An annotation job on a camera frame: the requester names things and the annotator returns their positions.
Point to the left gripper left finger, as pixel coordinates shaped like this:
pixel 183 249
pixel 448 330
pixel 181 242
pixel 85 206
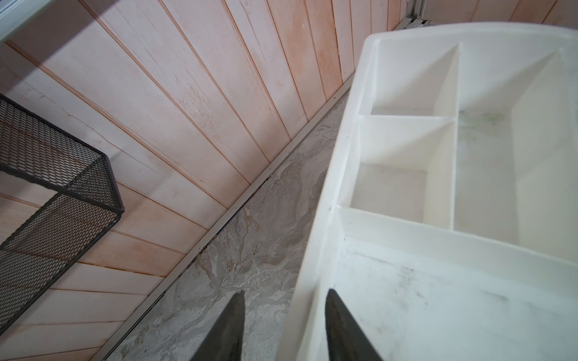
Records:
pixel 224 340

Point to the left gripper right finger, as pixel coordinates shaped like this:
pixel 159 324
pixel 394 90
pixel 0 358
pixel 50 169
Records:
pixel 346 340

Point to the white plastic drawer organizer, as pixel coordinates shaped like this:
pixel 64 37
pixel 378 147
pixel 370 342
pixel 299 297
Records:
pixel 447 224

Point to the black mesh wall basket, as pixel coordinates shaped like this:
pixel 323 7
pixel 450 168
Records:
pixel 86 204

